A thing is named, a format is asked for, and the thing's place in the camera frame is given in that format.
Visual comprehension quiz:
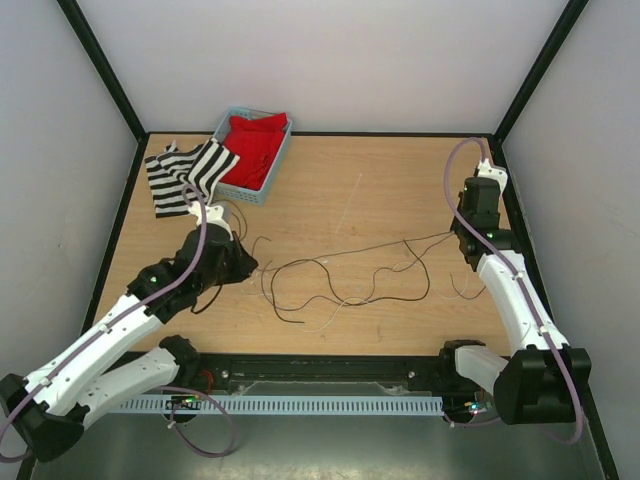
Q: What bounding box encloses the black wire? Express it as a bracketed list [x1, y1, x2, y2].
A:
[269, 239, 431, 324]

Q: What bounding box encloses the white wire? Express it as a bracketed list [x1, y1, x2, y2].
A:
[249, 259, 481, 334]

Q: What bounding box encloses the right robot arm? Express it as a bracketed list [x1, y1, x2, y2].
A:
[437, 168, 591, 425]

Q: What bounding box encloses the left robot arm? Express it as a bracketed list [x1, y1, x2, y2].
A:
[1, 225, 258, 462]

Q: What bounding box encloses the light blue plastic basket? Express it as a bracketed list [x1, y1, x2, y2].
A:
[213, 107, 293, 205]

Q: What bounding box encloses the black white striped cloth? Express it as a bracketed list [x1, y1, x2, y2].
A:
[144, 137, 240, 218]

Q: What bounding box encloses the red cloth in basket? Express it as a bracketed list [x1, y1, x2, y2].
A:
[221, 113, 288, 191]

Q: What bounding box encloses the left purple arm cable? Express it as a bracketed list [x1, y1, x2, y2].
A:
[0, 182, 209, 461]

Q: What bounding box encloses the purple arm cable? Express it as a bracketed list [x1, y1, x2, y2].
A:
[0, 182, 209, 461]
[443, 136, 585, 446]

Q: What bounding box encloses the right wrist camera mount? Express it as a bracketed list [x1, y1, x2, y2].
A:
[474, 157, 508, 184]

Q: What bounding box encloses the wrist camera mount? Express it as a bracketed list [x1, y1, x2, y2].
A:
[188, 202, 231, 228]
[474, 157, 508, 184]

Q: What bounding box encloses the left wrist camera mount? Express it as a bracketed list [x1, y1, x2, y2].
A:
[188, 202, 231, 228]

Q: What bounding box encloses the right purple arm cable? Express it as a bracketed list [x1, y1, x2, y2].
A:
[443, 136, 585, 446]

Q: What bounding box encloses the light blue cable duct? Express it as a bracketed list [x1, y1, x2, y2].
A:
[115, 394, 442, 417]

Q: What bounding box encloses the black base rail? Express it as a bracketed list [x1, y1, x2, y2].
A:
[174, 353, 483, 396]

